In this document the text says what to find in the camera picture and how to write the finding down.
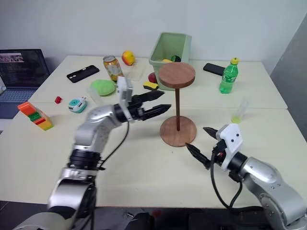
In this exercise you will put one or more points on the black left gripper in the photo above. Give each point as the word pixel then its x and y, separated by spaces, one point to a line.
pixel 136 110

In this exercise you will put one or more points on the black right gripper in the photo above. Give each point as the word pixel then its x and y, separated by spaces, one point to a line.
pixel 219 152

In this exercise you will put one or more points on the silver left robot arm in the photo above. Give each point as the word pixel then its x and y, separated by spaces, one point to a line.
pixel 96 124

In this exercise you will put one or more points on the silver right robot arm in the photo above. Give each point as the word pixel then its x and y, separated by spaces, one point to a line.
pixel 263 177

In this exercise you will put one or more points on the red round fruit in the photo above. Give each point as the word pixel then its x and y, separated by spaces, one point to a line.
pixel 152 77

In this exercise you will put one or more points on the round wooden base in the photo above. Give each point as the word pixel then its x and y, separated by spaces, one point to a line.
pixel 171 135

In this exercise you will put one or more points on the wooden pole with round top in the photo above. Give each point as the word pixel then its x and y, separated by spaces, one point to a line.
pixel 177 74

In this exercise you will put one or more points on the green and black round item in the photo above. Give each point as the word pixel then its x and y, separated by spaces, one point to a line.
pixel 175 58

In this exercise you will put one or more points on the yellow black sponge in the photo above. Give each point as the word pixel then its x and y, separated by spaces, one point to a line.
pixel 149 85

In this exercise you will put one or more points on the clear plastic tray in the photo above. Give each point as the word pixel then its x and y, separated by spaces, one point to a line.
pixel 136 72

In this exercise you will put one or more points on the yellow toy item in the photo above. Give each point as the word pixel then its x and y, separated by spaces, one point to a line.
pixel 166 60

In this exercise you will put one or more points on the clear tube with green liquid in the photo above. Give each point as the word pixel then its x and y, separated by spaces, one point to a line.
pixel 239 112

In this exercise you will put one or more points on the yellow red apple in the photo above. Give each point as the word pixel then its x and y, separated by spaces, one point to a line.
pixel 128 58

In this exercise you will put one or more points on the yellow soda can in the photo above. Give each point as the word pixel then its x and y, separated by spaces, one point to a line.
pixel 114 69

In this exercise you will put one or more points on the clear plastic cup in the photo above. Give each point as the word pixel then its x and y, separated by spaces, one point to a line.
pixel 96 95

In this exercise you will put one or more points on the light green plastic bin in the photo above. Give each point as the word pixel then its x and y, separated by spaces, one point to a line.
pixel 185 50

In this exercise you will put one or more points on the black smartphone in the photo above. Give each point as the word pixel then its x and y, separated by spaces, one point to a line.
pixel 213 69

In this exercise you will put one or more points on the green soda bottle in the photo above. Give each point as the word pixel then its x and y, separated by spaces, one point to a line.
pixel 227 79

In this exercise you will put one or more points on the teal white power cube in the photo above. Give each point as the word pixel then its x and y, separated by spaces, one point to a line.
pixel 77 104

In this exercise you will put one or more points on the black phone case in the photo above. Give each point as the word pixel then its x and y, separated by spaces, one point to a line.
pixel 82 73

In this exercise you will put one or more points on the small red block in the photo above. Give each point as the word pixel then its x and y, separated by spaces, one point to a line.
pixel 58 100

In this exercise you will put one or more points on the dark rounded shape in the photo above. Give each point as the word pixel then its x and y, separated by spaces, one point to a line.
pixel 139 221

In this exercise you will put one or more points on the grey partition panel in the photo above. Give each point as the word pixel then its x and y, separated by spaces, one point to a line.
pixel 292 83

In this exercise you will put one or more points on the orange green toy block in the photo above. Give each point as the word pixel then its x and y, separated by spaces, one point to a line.
pixel 36 116

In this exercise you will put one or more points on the dark grey laptop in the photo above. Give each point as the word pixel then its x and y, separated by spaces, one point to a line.
pixel 21 72

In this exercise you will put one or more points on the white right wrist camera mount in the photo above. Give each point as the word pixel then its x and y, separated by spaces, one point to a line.
pixel 231 140

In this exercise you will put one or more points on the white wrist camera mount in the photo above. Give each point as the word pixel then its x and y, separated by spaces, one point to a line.
pixel 231 140
pixel 124 89

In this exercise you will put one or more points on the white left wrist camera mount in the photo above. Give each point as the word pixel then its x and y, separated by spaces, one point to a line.
pixel 124 89

